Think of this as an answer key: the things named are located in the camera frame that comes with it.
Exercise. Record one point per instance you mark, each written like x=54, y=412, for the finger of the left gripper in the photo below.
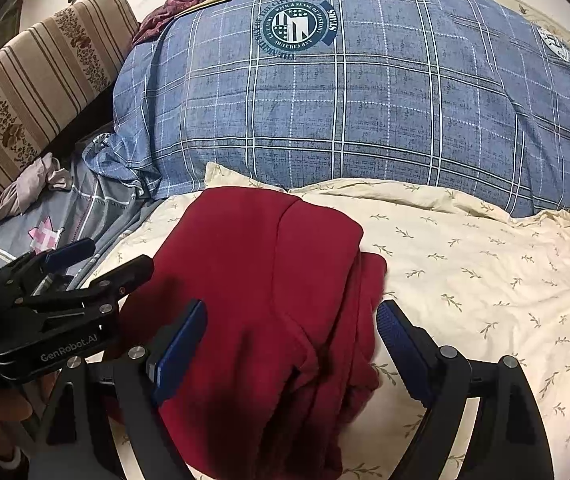
x=33, y=268
x=115, y=274

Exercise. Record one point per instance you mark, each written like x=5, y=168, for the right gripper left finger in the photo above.
x=75, y=439

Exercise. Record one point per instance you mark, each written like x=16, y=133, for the red garment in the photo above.
x=285, y=361

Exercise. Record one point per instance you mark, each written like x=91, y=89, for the person's left hand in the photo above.
x=14, y=407

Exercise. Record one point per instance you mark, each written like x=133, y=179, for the crumpled grey-pink cloth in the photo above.
x=44, y=172

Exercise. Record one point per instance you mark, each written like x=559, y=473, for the grey patterned bedsheet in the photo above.
x=97, y=207

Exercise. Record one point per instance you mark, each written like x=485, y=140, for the cream leaf-print pillow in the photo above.
x=473, y=276

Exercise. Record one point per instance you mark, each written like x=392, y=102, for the striped floral sofa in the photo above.
x=52, y=71

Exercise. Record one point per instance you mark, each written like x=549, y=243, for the maroon cloth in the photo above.
x=154, y=22

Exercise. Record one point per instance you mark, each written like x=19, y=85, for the blue plaid quilt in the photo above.
x=461, y=94

